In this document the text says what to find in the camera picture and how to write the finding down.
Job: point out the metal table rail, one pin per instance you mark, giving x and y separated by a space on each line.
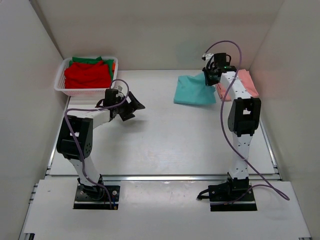
272 177

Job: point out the folded pink t shirt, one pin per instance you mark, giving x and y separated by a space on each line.
247 80

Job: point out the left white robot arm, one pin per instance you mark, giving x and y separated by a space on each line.
75 139

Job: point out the teal t shirt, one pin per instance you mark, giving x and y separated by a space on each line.
192 90

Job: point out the orange t shirt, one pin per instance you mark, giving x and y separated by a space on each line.
113 67

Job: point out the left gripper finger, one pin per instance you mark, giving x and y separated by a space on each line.
126 114
134 104

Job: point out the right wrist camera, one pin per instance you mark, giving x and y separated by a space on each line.
207 56

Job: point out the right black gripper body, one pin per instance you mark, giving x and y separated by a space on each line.
209 74

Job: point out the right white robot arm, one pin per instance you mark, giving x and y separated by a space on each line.
244 116

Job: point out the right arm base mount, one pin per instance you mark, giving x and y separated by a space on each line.
234 194

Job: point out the green t shirt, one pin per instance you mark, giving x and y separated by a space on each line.
108 62

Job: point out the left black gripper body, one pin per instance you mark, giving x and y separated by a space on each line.
122 104

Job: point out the red t shirt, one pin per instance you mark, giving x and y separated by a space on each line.
88 76

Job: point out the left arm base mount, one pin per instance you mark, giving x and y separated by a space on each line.
96 198

